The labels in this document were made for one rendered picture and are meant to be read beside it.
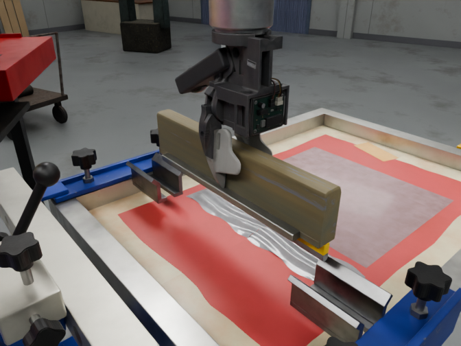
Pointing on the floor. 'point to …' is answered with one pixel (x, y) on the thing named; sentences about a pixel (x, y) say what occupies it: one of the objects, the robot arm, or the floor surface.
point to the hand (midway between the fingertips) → (230, 173)
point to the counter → (111, 14)
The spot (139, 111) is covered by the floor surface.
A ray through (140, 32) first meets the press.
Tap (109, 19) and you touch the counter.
